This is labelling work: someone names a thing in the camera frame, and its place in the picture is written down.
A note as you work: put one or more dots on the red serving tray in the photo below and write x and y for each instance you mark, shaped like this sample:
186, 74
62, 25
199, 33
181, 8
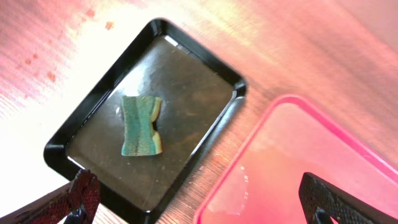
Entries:
293, 137

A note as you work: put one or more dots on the black water tray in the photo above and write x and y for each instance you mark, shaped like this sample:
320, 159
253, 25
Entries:
200, 94

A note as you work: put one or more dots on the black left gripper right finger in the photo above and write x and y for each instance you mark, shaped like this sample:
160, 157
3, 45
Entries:
323, 203

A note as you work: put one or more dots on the green and yellow sponge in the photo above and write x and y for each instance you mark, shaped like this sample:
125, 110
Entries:
140, 137

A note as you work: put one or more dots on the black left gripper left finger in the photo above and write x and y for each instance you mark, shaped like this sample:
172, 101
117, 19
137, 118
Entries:
75, 202

